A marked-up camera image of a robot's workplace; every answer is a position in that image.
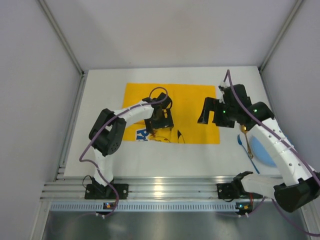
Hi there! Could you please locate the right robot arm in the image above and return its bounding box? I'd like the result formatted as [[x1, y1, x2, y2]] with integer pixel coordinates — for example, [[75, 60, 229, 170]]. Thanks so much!
[[197, 84, 320, 213]]

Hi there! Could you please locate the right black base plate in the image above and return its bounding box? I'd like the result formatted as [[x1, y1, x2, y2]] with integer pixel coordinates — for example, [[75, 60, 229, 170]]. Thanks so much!
[[216, 183, 248, 201]]

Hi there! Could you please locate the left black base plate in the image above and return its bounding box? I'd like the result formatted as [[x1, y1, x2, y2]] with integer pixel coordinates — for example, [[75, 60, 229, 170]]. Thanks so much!
[[84, 183, 129, 200]]

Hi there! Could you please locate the yellow cloth placemat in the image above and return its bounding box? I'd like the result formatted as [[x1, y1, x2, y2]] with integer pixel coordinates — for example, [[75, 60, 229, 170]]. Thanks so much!
[[122, 83, 220, 144]]

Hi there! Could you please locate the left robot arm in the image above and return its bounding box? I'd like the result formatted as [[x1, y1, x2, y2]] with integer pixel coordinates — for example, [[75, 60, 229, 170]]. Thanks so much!
[[88, 92, 174, 188]]

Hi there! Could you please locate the blue plate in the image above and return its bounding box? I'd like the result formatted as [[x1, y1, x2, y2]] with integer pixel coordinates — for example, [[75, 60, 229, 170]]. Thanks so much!
[[249, 136, 277, 168]]

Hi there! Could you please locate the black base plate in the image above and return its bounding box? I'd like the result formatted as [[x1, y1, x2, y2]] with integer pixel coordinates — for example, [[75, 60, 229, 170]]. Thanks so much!
[[216, 183, 248, 201], [84, 183, 129, 200]]

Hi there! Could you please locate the right aluminium frame post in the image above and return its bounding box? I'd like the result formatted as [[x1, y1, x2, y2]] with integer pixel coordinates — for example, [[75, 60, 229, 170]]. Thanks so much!
[[258, 0, 306, 74]]

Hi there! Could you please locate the blue fork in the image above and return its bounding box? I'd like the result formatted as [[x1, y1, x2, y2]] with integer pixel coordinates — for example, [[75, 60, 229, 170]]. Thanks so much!
[[237, 134, 260, 174]]

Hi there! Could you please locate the aluminium frame post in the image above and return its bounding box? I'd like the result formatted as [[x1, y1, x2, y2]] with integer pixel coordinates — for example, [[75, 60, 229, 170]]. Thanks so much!
[[35, 0, 84, 76], [258, 0, 306, 74]]

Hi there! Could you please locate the perforated cable duct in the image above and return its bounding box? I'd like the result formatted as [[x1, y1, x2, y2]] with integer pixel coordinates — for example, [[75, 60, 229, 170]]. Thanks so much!
[[50, 201, 251, 212]]

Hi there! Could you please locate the aluminium mounting rail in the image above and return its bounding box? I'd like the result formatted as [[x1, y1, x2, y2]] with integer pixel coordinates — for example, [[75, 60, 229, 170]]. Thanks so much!
[[39, 174, 312, 202]]

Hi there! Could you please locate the gold spoon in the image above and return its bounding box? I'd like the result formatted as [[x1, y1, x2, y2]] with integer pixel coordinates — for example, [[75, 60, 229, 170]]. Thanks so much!
[[240, 125, 254, 160]]

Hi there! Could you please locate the purple cable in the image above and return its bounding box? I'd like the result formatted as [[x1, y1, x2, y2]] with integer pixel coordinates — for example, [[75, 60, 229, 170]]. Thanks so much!
[[224, 69, 320, 237], [78, 86, 169, 217]]

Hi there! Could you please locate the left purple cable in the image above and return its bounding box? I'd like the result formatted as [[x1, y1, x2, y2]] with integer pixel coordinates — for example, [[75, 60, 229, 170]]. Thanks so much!
[[78, 86, 169, 217]]

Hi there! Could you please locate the left aluminium frame post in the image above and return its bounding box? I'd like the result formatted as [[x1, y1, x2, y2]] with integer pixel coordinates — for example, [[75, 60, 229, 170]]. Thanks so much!
[[35, 0, 84, 76]]

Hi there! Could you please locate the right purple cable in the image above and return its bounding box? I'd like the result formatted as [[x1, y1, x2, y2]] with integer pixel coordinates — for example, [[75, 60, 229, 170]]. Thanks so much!
[[224, 69, 320, 237]]

